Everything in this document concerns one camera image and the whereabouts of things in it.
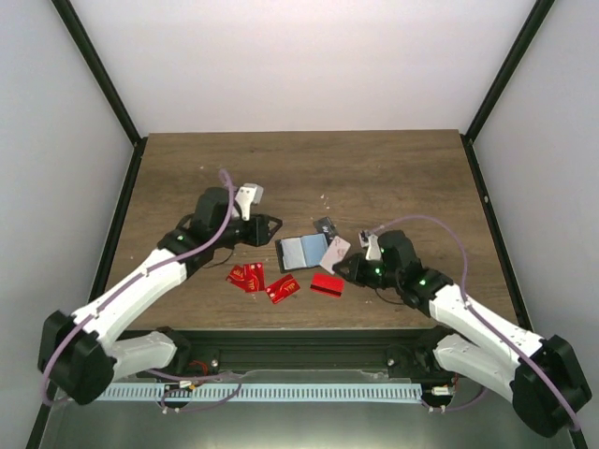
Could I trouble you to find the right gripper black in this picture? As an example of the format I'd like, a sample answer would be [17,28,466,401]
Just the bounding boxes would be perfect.
[333,253,402,289]

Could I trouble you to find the white card red print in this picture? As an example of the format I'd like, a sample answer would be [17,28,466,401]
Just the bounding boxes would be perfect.
[319,236,351,275]

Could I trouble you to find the black leather card holder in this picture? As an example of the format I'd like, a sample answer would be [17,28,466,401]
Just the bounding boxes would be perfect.
[275,233,329,273]

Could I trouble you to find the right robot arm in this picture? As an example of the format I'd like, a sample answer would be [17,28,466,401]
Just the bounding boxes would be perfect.
[333,230,592,438]

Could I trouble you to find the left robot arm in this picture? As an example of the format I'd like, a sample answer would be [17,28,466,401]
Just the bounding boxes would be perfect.
[37,183,283,405]

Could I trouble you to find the red magnetic stripe card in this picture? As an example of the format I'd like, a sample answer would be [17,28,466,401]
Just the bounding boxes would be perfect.
[310,273,344,297]

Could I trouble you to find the black VIP card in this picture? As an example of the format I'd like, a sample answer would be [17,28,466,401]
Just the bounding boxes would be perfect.
[313,217,338,238]

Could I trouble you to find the red VIP card overlapped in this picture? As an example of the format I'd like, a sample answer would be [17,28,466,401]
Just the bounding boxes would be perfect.
[242,263,265,293]

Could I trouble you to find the red VIP card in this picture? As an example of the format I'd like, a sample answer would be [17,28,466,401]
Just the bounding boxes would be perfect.
[265,274,300,304]

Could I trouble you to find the metal sheet front panel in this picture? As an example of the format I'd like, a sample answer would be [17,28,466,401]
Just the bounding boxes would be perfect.
[40,381,572,448]

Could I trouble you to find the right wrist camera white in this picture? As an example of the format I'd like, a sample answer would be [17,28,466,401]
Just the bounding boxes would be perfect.
[358,230,382,261]

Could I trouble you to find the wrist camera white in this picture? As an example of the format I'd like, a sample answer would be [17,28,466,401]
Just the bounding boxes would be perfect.
[232,183,264,221]
[358,230,382,261]

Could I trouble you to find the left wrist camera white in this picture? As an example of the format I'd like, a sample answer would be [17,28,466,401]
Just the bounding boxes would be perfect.
[232,183,264,221]

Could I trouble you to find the black aluminium frame rail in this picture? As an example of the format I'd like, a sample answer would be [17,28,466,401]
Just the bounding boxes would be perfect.
[111,328,488,381]

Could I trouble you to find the light blue slotted cable duct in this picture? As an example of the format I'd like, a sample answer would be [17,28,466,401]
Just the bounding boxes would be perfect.
[97,383,422,404]

